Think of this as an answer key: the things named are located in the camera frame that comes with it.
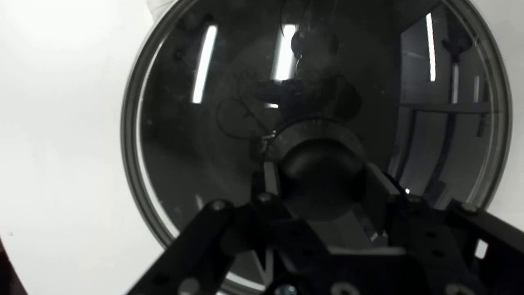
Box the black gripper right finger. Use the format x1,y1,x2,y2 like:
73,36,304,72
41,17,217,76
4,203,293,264
363,164,524,295

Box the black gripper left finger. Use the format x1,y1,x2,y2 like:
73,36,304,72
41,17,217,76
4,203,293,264
126,162,285,295

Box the glass pot lid black knob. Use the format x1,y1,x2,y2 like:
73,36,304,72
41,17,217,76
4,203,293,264
119,0,514,295

